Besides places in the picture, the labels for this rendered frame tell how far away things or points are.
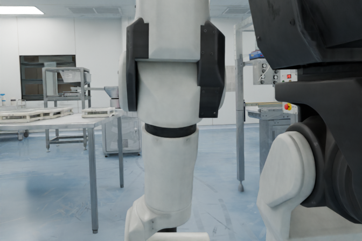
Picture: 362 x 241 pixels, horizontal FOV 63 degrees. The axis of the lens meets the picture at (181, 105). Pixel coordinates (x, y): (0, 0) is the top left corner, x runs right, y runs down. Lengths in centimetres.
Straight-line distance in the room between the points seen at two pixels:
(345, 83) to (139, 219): 29
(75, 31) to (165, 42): 757
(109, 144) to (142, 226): 443
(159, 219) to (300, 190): 18
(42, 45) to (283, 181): 777
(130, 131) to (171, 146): 443
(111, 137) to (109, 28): 365
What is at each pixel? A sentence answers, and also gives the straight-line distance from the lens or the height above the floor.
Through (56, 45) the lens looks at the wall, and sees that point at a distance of 793.
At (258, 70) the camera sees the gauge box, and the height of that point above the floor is 119.
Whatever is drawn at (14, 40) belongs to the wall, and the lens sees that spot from 827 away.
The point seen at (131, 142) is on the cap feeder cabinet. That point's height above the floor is 22.
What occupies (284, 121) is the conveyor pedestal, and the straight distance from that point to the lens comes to 292.
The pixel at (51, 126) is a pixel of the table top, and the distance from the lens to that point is 229.
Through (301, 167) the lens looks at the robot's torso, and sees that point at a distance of 38.
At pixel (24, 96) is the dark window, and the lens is 811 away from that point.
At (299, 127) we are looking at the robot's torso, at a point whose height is 99.
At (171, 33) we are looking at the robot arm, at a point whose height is 110.
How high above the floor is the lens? 104
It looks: 3 degrees down
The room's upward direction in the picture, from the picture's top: 2 degrees counter-clockwise
